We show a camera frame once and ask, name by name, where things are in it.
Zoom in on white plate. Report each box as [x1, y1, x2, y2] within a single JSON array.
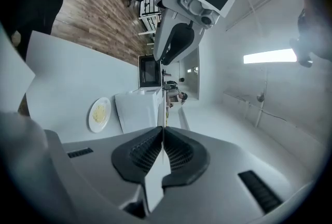
[[88, 96, 112, 134]]

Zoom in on white shelf rack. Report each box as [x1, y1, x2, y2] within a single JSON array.
[[138, 0, 162, 37]]

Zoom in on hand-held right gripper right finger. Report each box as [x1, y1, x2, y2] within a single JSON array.
[[155, 126, 312, 224]]

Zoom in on ceiling light panel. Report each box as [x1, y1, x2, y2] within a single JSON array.
[[243, 48, 298, 65]]

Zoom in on pale yellow noodles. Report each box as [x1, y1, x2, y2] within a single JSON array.
[[92, 104, 107, 124]]

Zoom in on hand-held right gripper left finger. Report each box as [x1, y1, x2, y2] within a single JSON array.
[[45, 126, 164, 222]]

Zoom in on white microwave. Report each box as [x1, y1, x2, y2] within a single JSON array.
[[114, 53, 163, 135]]

